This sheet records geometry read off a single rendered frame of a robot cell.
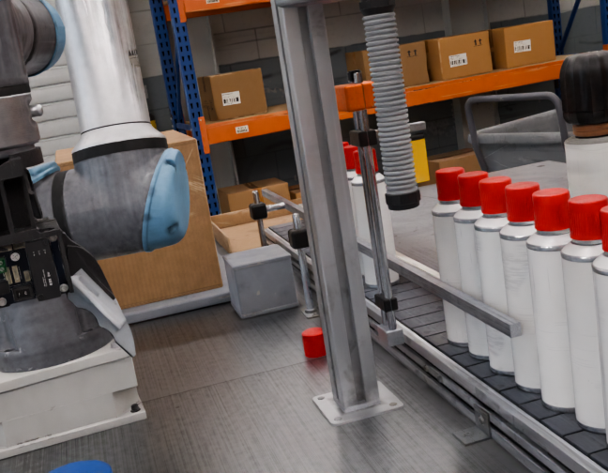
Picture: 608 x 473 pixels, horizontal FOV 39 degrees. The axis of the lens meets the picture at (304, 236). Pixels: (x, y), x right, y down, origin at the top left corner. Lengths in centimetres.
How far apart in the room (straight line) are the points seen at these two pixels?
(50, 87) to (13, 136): 457
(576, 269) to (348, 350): 32
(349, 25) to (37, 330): 493
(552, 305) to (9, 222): 47
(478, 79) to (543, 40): 58
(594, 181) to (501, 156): 225
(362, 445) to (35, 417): 40
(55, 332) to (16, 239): 39
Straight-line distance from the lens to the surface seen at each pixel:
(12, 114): 70
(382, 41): 82
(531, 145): 334
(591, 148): 120
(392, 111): 82
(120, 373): 107
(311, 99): 91
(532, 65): 552
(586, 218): 74
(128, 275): 151
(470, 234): 92
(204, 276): 152
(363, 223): 125
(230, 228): 213
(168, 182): 100
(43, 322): 106
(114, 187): 101
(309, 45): 92
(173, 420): 107
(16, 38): 72
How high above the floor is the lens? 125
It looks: 12 degrees down
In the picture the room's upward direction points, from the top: 9 degrees counter-clockwise
